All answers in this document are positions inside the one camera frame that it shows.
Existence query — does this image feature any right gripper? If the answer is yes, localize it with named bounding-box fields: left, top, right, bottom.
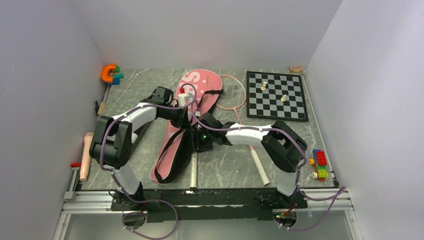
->
left=188, top=127, right=215, bottom=154

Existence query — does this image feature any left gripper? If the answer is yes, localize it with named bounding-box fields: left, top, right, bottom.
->
left=161, top=104, right=192, bottom=131

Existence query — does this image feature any pink racket bag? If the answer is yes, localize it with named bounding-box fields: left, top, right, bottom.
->
left=149, top=69, right=223, bottom=184

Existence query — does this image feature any pink badminton racket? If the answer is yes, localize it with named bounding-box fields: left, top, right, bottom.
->
left=189, top=152, right=198, bottom=189
left=216, top=74, right=271, bottom=186

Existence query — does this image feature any black shuttlecock tube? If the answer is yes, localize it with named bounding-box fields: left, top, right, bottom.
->
left=131, top=123, right=150, bottom=144

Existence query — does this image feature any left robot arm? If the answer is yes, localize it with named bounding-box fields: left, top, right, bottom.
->
left=89, top=86, right=197, bottom=210

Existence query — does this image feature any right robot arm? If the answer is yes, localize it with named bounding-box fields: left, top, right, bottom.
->
left=193, top=113, right=308, bottom=208

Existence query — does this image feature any teal blue toy block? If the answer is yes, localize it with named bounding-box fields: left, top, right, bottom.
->
left=111, top=65, right=124, bottom=86

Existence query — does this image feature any orange C-shaped toy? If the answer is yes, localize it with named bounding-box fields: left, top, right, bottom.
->
left=100, top=63, right=117, bottom=83

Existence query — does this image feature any white chess piece pair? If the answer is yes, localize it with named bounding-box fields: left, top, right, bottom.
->
left=260, top=81, right=268, bottom=91

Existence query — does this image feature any black white chessboard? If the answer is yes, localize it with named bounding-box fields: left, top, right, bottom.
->
left=246, top=71, right=309, bottom=122

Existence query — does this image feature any white chess pawn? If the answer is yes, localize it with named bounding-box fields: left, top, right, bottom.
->
left=280, top=94, right=287, bottom=102

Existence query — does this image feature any small wooden arch block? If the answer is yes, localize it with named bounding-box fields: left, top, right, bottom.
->
left=288, top=66, right=304, bottom=74

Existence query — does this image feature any red clamp knob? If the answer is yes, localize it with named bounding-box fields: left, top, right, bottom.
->
left=70, top=162, right=82, bottom=168

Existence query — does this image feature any colourful toy brick stack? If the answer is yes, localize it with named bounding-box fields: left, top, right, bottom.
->
left=309, top=149, right=329, bottom=182

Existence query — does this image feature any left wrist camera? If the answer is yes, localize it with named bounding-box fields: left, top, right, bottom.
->
left=176, top=87, right=193, bottom=108

